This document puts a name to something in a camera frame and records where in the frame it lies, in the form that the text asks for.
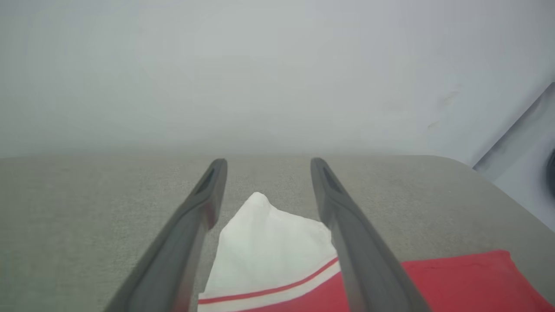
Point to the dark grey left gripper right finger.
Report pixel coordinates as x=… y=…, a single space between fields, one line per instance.
x=360 y=251

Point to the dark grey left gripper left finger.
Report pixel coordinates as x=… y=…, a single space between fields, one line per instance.
x=182 y=247

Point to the red and white garment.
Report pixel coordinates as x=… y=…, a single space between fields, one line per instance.
x=269 y=247

